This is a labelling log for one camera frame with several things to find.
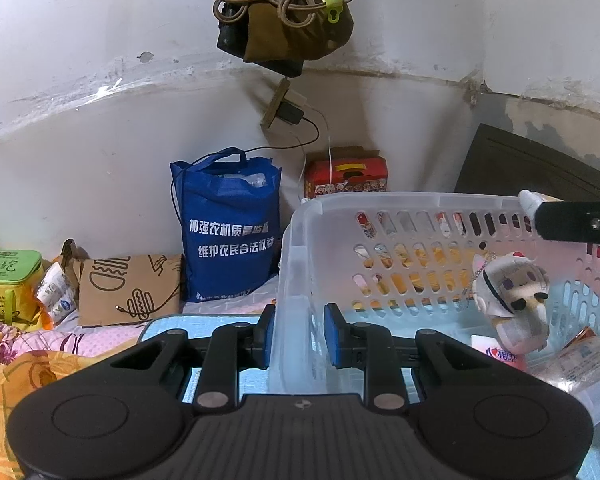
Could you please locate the white Kent cigarette box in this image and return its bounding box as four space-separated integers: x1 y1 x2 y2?
518 190 560 226

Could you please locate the white-haired plush doll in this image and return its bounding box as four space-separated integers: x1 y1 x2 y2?
471 252 550 356

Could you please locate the pink tissue pack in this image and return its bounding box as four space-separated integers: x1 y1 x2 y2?
470 335 527 372

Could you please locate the clear plastic perforated basket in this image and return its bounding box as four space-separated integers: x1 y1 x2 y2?
270 190 600 428

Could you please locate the white bottle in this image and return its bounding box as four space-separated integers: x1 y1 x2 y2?
530 327 600 394

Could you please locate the dark wooden headboard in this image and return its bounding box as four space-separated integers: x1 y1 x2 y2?
454 124 600 202

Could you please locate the brown paper burger bag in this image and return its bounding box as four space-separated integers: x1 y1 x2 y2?
59 238 182 327

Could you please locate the blue non-woven shopping bag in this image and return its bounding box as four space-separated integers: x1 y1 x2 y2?
170 146 282 302

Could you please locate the red patterned gift box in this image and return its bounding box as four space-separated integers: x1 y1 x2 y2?
303 146 389 198

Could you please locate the small white snack packet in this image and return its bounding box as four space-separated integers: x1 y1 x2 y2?
34 262 76 330

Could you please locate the orange floral bedsheet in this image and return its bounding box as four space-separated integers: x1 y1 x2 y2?
0 313 145 479

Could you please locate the green yellow tin box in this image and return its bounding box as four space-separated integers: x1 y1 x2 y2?
0 249 44 326

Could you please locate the black charger plug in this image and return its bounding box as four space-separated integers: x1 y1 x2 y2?
275 100 304 126

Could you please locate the brown hanging bag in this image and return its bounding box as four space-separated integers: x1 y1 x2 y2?
212 0 354 80

